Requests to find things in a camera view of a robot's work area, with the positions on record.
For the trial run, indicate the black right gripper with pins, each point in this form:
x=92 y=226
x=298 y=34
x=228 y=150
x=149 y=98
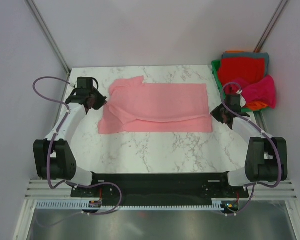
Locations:
x=215 y=113

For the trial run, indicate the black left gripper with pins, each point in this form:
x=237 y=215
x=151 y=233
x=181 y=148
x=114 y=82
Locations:
x=101 y=101

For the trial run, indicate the pink t-shirt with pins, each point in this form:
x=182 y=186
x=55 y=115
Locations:
x=138 y=107

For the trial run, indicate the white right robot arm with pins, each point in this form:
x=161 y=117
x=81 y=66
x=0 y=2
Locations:
x=266 y=162

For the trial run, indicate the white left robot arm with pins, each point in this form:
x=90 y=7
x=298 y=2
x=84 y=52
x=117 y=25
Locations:
x=54 y=159

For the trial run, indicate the orange t-shirt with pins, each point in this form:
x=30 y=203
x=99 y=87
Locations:
x=256 y=105

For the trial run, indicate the green plastic bin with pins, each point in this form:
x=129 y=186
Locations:
x=215 y=65

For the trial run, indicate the magenta t-shirt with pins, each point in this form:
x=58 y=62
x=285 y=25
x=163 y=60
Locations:
x=263 y=91

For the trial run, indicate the red t-shirt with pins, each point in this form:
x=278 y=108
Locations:
x=252 y=70

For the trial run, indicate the grey t-shirt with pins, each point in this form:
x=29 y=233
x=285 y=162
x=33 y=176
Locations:
x=254 y=55

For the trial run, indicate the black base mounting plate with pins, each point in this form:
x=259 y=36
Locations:
x=160 y=189

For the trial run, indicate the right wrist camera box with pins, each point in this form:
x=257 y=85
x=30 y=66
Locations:
x=235 y=100

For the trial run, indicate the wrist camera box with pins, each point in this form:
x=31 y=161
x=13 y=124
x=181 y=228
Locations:
x=85 y=83
x=235 y=100

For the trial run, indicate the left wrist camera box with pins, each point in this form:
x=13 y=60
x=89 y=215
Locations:
x=85 y=83

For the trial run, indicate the right aluminium frame post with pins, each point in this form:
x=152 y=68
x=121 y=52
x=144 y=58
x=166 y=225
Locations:
x=271 y=25

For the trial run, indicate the aluminium frame post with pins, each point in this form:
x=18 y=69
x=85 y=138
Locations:
x=47 y=34
x=271 y=25

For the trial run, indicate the left aluminium frame post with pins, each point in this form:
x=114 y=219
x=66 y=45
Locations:
x=47 y=34

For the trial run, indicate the aluminium front rail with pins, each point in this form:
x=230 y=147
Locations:
x=39 y=189

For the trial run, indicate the white slotted cable duct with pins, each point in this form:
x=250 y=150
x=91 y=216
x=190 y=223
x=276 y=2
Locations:
x=89 y=205

